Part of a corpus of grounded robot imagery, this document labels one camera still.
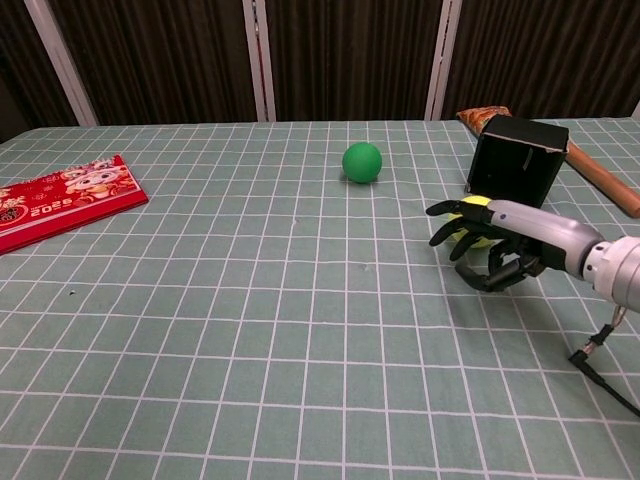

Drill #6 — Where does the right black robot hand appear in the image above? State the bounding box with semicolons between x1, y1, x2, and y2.
425;197;605;294

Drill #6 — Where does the yellow tennis ball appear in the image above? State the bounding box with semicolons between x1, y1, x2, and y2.
446;195;501;251

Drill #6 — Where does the black box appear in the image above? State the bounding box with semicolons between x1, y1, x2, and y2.
464;115;571;211

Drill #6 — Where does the green ball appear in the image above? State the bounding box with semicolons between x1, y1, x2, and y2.
341;141;384;185

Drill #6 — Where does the wooden rolling pin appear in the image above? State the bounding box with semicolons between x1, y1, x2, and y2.
563;145;640;219

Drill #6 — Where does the orange patterned snack bag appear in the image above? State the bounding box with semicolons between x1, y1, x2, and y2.
455;104;515;135

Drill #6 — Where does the green checked tablecloth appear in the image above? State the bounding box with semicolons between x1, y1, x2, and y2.
0;116;640;480

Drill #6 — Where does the red calendar booklet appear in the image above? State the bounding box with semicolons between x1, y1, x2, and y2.
0;154;150;256

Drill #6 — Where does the black cable with plug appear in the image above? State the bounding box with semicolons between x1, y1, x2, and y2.
568;305;640;419

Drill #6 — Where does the white partition post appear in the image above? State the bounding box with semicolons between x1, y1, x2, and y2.
242;0;278;123
423;0;464;121
23;0;99;127

